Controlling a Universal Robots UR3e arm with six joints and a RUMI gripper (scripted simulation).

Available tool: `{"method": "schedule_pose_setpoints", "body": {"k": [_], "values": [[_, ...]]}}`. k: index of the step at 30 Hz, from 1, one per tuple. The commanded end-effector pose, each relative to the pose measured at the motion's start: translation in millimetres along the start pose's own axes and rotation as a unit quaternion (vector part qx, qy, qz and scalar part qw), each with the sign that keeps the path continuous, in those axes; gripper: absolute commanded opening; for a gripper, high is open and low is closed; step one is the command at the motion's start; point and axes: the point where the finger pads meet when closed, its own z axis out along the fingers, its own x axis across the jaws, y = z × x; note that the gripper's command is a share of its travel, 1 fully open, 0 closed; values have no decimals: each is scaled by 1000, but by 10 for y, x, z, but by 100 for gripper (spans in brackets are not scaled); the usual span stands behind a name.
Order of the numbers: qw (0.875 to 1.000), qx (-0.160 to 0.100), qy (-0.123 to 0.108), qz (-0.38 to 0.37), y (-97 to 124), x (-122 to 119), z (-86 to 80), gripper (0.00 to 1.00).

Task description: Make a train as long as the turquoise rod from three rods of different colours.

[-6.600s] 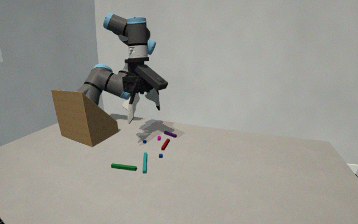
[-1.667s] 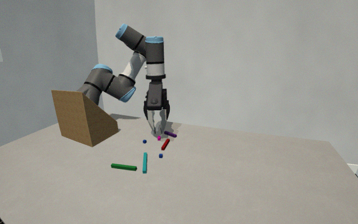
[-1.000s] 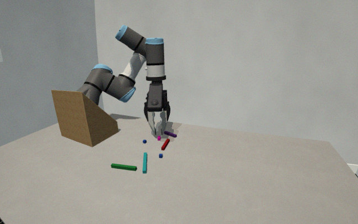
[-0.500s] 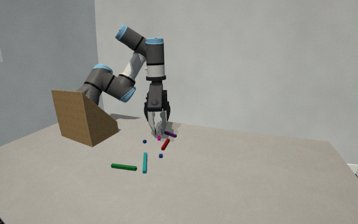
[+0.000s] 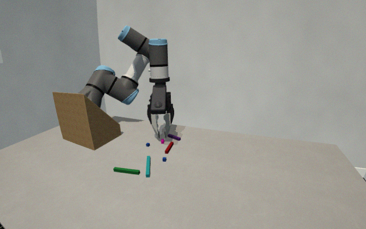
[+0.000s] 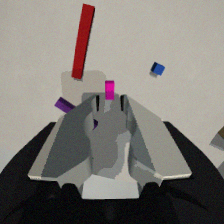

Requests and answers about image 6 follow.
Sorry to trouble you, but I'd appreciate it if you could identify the small blue cube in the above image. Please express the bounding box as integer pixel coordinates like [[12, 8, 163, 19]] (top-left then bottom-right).
[[151, 62, 165, 76]]

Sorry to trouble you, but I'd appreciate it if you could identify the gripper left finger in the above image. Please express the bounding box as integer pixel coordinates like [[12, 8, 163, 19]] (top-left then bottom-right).
[[0, 95, 99, 224]]

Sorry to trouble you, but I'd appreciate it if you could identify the purple rod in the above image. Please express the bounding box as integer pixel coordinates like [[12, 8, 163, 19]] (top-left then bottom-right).
[[54, 97, 98, 130]]

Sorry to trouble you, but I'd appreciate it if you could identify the red rod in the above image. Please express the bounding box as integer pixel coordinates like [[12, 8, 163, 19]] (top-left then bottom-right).
[[72, 4, 95, 79]]

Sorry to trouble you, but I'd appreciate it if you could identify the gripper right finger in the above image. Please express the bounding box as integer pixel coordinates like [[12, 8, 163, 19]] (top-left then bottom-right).
[[120, 94, 224, 224]]

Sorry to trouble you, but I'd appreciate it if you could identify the magenta rectangular block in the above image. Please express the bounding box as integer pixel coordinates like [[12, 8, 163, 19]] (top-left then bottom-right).
[[105, 80, 114, 100]]

